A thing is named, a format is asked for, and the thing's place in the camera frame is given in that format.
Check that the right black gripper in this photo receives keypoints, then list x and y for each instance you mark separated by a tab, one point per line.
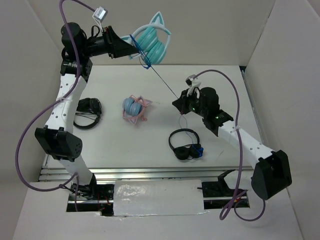
181	105

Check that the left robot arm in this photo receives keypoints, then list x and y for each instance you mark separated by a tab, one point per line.
56	137

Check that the small black headphones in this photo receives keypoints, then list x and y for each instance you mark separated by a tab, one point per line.
193	150

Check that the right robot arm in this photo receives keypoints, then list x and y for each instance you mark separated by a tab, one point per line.
271	169

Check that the teal cat ear headphones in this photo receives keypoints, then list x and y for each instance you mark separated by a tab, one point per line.
146	39

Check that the aluminium rail frame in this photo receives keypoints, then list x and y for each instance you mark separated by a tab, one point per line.
116	149

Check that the pink blue cat headphones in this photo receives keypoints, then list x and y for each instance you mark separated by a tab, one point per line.
134	108

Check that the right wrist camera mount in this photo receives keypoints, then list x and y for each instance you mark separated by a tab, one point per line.
192	82

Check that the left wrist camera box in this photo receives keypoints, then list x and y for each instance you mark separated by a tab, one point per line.
99	15

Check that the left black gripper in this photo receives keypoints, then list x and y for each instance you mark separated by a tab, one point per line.
116	47

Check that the white taped cover plate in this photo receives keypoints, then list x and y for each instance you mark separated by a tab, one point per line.
158	198

